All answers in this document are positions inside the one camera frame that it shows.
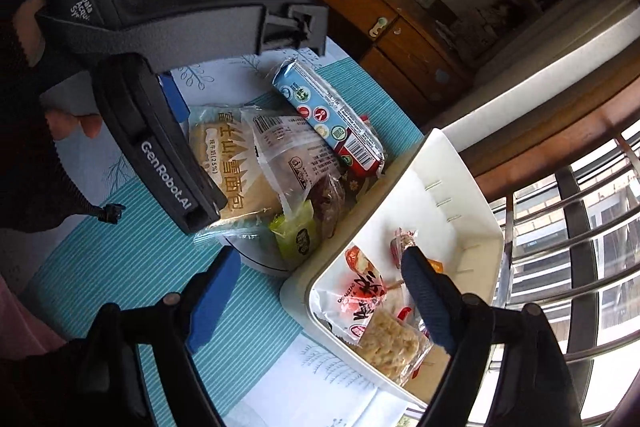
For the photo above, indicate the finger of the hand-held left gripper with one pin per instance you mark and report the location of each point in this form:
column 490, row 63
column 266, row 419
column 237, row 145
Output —
column 174, row 97

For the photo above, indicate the clear labelled snack packet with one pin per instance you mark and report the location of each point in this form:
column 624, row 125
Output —
column 295, row 152

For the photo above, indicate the small red candy packet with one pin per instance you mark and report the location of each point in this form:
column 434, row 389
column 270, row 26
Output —
column 401, row 241

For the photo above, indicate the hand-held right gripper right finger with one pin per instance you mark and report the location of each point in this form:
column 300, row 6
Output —
column 427, row 302

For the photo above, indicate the silver red snack packet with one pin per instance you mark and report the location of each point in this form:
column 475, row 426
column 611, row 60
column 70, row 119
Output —
column 357, row 307

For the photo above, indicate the window with metal bars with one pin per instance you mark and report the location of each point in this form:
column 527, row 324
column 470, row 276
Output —
column 575, row 207

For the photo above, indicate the small green snack packet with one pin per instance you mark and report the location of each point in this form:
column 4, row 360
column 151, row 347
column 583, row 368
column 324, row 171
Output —
column 295, row 239

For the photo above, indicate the person's left hand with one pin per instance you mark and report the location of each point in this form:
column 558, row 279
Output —
column 75, row 125

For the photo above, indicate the blue patterned tablecloth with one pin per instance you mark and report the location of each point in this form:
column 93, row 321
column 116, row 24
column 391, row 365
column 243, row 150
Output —
column 125, row 247

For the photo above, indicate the white pipe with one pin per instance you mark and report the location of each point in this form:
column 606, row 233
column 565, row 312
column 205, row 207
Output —
column 550, row 82

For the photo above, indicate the mountain print bread packet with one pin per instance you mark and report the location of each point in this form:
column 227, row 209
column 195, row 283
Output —
column 230, row 172

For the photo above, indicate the blue cookie roll pack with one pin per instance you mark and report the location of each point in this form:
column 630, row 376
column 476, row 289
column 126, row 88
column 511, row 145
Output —
column 310, row 102

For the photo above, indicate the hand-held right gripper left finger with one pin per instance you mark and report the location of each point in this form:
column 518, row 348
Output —
column 212, row 302

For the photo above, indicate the clear puffed rice cake packet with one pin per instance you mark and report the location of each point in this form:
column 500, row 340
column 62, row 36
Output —
column 387, row 347

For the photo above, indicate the person's left forearm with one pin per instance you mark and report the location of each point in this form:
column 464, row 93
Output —
column 25, row 157

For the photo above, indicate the white plastic bin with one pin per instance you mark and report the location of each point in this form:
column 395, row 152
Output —
column 450, row 187

